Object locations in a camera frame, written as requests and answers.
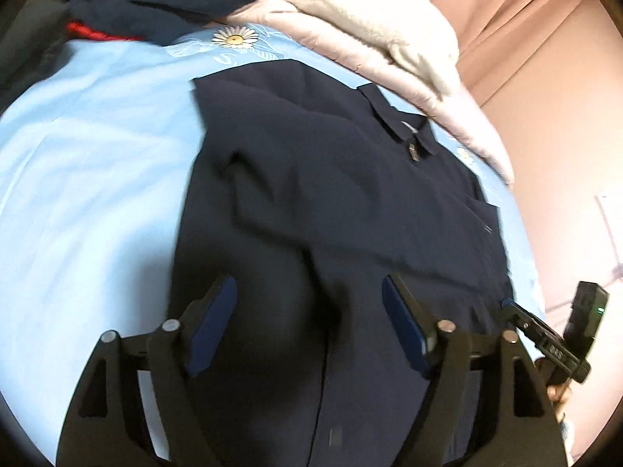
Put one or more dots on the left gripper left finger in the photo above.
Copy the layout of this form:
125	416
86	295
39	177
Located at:
106	423

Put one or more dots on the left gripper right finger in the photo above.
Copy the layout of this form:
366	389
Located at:
514	423

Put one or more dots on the navy blue jacket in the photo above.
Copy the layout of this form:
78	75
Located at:
308	193

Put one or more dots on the right hand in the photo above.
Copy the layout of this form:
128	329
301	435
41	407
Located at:
559	395

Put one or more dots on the light blue floral bedsheet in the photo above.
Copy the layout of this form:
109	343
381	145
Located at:
95	162

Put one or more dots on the pink curtain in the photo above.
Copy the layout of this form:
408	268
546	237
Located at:
497	37

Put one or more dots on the red garment under pile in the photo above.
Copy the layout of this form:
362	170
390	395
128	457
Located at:
79	30

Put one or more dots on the folded dark navy garment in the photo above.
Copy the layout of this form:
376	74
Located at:
31	47

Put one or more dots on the white folded pillow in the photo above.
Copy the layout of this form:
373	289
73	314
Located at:
413	32

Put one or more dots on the pink quilt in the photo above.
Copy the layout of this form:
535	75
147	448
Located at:
458	113

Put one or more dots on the black camera with screen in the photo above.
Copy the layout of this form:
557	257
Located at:
587	310

